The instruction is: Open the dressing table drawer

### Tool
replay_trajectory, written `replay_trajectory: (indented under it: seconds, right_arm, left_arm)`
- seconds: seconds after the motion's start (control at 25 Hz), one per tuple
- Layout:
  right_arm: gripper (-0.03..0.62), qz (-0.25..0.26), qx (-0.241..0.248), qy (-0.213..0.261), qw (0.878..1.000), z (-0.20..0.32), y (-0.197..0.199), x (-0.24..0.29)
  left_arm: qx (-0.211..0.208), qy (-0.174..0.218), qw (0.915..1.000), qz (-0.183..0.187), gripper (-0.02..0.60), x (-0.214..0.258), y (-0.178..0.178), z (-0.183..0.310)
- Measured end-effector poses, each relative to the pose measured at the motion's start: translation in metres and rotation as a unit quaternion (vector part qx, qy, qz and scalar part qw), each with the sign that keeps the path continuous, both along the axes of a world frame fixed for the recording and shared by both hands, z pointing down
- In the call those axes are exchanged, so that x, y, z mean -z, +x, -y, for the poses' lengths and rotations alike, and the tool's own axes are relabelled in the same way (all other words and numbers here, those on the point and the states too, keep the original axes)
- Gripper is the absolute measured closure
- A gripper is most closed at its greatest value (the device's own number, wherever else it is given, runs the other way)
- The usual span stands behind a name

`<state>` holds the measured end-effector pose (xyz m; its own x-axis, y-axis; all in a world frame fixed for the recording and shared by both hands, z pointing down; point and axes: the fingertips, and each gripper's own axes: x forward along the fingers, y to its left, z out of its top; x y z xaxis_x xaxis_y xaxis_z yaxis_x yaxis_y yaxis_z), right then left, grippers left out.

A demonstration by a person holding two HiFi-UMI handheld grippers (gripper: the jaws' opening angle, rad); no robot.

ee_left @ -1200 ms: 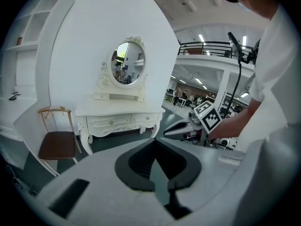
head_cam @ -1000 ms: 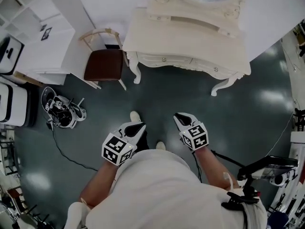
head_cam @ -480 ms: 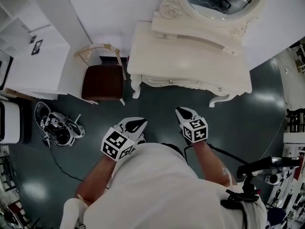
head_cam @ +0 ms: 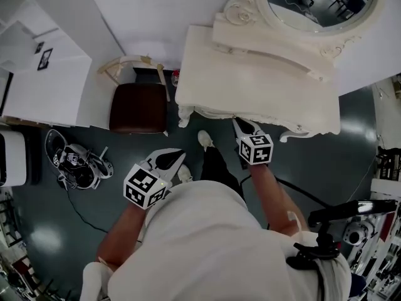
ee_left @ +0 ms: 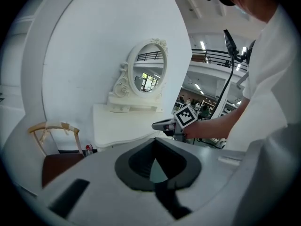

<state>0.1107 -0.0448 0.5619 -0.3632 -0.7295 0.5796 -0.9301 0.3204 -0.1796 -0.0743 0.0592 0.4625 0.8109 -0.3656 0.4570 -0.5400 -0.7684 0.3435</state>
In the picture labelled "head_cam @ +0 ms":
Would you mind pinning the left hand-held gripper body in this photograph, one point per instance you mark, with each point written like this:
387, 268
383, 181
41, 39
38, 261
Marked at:
138, 183

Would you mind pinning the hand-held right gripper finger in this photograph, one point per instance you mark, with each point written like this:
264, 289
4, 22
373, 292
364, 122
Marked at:
252, 126
238, 128

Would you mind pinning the white air purifier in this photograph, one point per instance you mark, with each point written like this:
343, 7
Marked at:
15, 155

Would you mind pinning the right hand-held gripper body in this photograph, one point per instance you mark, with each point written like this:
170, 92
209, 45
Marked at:
255, 149

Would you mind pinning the oval mirror ornate white frame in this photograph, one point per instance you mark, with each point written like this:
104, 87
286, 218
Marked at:
313, 5

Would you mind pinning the red capped clear bottle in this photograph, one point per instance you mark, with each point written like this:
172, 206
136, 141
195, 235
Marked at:
176, 77

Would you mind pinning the person's left white shoe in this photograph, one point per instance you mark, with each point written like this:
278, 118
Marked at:
185, 172

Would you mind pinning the person's left forearm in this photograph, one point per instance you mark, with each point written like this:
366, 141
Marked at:
125, 230

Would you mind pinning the white round camera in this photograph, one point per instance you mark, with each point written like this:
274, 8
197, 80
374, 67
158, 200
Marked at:
358, 234

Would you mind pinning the small black framed picture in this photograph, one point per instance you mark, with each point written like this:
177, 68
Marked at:
39, 47

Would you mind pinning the person's black trouser leg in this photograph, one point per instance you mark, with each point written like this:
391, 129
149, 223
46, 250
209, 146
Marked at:
216, 168

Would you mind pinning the person's white shoe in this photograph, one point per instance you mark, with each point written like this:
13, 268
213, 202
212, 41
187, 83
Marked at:
206, 138
185, 172

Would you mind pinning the person's right white shoe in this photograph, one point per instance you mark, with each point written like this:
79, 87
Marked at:
206, 138

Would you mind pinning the cluttered black rack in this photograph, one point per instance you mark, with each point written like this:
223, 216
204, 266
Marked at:
18, 268

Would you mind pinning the large black framed picture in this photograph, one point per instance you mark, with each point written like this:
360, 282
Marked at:
45, 60

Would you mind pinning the white ornate dressing table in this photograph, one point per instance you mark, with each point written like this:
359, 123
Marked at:
219, 86

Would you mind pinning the cluttered white shelf unit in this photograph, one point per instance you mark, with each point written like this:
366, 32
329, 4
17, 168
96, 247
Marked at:
388, 168

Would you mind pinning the brown seat cream chair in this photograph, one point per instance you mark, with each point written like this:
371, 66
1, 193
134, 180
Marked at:
138, 105

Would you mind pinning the person's right forearm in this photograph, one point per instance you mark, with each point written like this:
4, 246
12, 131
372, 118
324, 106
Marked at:
269, 193

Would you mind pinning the white black-edged appliance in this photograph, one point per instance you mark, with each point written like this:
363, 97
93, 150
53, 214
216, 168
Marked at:
4, 96

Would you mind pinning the person's white shirt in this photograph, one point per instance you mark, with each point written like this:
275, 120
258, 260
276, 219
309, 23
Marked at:
203, 246

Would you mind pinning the black clamp camera mount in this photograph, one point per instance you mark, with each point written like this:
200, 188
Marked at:
332, 213

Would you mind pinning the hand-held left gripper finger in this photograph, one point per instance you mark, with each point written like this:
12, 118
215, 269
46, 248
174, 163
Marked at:
173, 172
163, 151

